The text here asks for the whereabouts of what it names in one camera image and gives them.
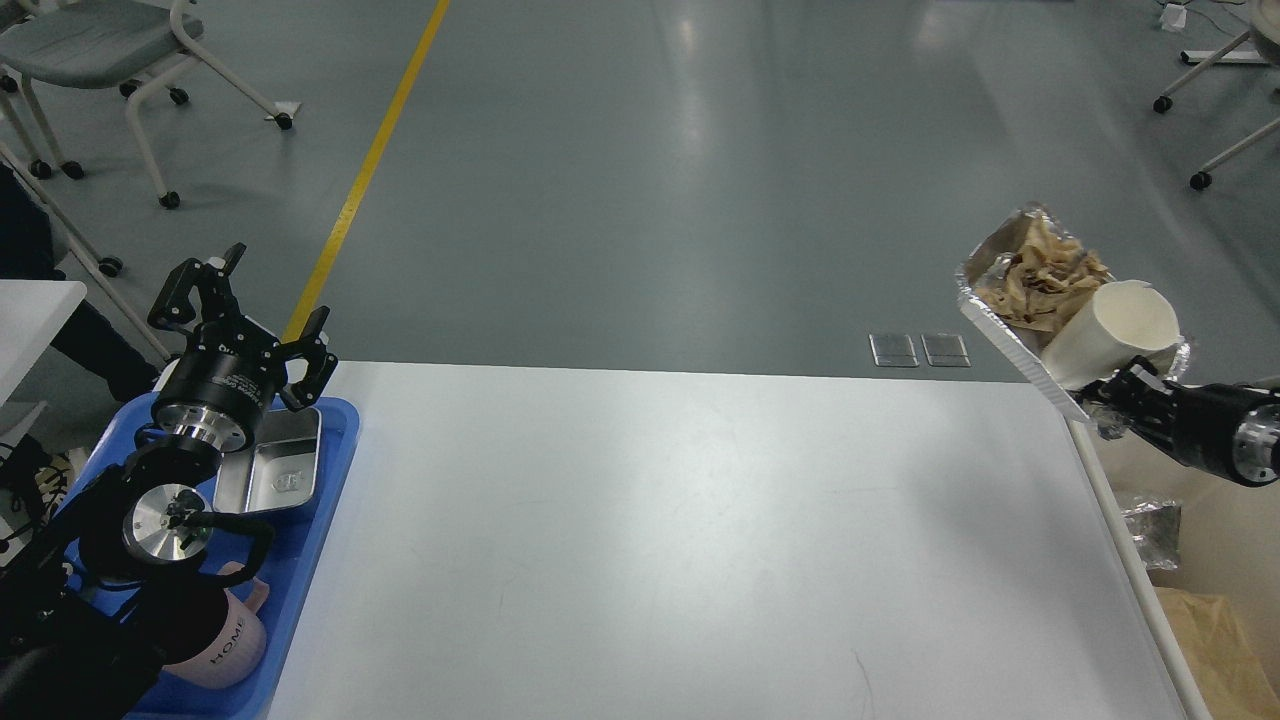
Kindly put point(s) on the stainless steel rectangular box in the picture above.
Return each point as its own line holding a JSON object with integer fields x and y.
{"x": 279, "y": 472}

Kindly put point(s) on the floor socket plate left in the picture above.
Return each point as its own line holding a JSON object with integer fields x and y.
{"x": 893, "y": 350}

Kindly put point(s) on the grey office chair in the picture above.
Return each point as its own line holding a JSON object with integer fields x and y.
{"x": 92, "y": 45}

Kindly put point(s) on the floor socket plate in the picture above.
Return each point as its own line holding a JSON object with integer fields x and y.
{"x": 893, "y": 350}
{"x": 946, "y": 350}

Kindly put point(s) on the white folding chair frame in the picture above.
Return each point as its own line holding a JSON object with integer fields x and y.
{"x": 68, "y": 239}

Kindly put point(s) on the crumpled foil in bin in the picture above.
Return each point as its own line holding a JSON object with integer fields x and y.
{"x": 1154, "y": 523}

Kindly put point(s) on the brown paper in bin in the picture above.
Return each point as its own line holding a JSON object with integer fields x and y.
{"x": 1229, "y": 675}

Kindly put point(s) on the floor socket plate right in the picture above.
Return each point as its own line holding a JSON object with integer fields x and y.
{"x": 946, "y": 350}

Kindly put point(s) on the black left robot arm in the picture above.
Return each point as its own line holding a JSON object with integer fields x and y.
{"x": 153, "y": 566}

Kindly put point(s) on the white paper cup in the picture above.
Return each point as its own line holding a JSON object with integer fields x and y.
{"x": 1122, "y": 319}

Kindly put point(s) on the white side table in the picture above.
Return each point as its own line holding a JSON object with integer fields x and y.
{"x": 32, "y": 312}

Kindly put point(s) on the beige plastic bin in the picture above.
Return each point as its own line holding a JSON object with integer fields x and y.
{"x": 1228, "y": 534}

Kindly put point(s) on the aluminium foil tray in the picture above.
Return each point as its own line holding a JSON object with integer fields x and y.
{"x": 1024, "y": 348}

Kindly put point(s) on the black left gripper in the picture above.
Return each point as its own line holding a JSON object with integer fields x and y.
{"x": 223, "y": 384}

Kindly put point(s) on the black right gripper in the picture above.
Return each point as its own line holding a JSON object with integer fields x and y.
{"x": 1228, "y": 431}

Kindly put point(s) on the pink HOME mug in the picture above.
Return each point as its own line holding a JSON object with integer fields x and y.
{"x": 220, "y": 638}

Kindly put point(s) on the blue plastic tray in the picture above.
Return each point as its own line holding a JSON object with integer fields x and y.
{"x": 310, "y": 520}

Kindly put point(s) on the brown paper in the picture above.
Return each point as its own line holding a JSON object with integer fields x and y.
{"x": 1229, "y": 675}
{"x": 1049, "y": 279}

